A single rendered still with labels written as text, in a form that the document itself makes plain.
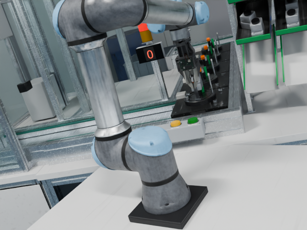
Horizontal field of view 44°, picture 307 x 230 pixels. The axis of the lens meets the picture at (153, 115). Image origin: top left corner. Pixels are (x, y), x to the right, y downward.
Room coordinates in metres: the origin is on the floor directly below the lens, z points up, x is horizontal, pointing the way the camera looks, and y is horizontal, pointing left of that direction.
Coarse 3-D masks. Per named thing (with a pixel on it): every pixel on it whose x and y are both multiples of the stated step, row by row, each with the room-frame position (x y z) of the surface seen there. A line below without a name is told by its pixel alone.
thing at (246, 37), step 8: (248, 0) 1.69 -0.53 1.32; (256, 0) 1.67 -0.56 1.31; (264, 0) 1.65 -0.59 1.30; (240, 8) 1.66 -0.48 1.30; (248, 8) 1.66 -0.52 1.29; (256, 8) 1.63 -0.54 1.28; (264, 8) 1.61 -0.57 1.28; (256, 16) 1.58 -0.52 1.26; (264, 16) 1.56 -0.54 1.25; (264, 24) 1.51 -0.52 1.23; (240, 32) 1.54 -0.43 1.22; (248, 32) 1.51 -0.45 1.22; (240, 40) 1.47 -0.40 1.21; (248, 40) 1.46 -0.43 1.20; (256, 40) 1.45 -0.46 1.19
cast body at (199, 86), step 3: (192, 75) 1.59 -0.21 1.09; (192, 78) 1.59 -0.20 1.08; (192, 81) 1.59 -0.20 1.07; (198, 81) 1.58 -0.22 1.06; (201, 81) 1.61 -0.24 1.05; (198, 84) 1.57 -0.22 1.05; (201, 84) 1.59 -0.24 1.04; (198, 87) 1.57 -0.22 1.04; (201, 87) 1.57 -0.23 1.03; (192, 90) 1.58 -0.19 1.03
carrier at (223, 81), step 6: (204, 72) 1.84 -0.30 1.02; (228, 72) 1.92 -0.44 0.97; (204, 78) 1.83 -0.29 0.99; (210, 78) 1.82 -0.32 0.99; (216, 78) 1.80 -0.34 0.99; (222, 78) 1.83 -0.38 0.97; (228, 78) 1.82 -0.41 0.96; (186, 84) 1.91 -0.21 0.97; (204, 84) 1.78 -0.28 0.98; (222, 84) 1.73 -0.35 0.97; (228, 84) 1.74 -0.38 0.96; (180, 90) 1.84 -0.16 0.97; (186, 90) 1.81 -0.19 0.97
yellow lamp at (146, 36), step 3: (147, 30) 1.75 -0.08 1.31; (141, 33) 1.76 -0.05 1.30; (144, 33) 1.75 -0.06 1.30; (147, 33) 1.75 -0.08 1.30; (150, 33) 1.76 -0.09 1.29; (141, 36) 1.76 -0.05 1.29; (144, 36) 1.75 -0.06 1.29; (147, 36) 1.75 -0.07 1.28; (150, 36) 1.75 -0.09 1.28; (144, 39) 1.75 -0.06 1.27; (147, 39) 1.75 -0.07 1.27; (150, 39) 1.75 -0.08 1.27
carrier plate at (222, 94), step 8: (224, 88) 1.67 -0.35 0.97; (216, 96) 1.59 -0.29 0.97; (224, 96) 1.56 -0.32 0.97; (176, 104) 1.64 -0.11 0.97; (184, 104) 1.61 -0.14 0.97; (208, 104) 1.52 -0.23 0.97; (216, 104) 1.50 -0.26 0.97; (224, 104) 1.47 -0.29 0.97; (176, 112) 1.54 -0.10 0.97; (184, 112) 1.51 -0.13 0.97
